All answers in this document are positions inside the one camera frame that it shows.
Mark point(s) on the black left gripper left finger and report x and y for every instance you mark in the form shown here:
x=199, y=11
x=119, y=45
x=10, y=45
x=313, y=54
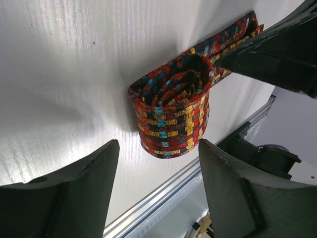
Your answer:
x=71, y=202

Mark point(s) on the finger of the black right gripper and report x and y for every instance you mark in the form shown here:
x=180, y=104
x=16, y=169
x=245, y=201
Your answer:
x=307, y=6
x=283, y=56

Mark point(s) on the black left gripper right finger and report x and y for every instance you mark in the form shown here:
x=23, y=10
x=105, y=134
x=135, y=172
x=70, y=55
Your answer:
x=245, y=202

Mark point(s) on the red multicolour patterned tie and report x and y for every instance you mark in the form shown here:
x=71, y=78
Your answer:
x=172, y=102

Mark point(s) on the aluminium front rail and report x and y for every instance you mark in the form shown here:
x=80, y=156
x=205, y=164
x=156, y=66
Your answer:
x=154, y=198

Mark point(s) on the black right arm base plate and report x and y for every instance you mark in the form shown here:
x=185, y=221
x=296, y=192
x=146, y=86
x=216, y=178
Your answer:
x=235, y=144

